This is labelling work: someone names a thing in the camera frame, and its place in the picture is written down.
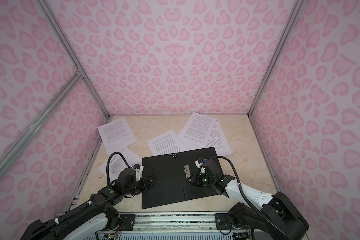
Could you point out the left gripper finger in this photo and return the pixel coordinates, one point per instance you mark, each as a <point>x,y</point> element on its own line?
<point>149,180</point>
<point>147,186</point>

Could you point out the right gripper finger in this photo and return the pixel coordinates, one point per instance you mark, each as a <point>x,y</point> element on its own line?
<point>194,182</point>
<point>195,176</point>

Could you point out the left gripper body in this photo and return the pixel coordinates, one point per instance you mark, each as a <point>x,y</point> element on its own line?
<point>136,188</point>

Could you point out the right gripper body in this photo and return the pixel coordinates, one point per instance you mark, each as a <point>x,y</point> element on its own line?
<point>207,181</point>

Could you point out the black and white folder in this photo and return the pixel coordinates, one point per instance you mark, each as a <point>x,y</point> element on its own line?
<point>172,172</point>

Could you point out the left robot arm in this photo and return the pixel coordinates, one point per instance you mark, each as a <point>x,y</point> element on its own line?
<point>96,214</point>

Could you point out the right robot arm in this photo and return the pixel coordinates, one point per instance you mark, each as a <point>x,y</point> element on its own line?
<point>274,214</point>

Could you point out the hidden blank paper sheet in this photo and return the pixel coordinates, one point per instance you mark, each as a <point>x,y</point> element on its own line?
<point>190,146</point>

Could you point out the centre highlighted paper sheet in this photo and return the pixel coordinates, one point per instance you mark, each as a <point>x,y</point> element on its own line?
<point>166,143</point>

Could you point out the left diagonal aluminium bar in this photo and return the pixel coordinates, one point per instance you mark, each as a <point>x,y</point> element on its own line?
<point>11,155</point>

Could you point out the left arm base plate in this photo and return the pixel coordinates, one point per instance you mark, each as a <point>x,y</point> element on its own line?
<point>128,221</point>

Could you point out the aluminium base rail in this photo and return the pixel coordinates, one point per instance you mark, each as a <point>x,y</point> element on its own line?
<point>175,226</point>

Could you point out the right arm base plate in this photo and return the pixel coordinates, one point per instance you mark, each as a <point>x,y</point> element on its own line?
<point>225,221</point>

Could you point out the left corner aluminium post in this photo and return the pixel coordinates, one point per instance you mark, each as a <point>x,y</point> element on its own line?
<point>52,20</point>

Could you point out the corner aluminium post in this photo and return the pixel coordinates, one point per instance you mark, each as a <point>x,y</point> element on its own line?
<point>52,20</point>
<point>285,34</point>

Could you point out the right corner aluminium post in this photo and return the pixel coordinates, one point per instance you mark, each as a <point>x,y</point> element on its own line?
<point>285,34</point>

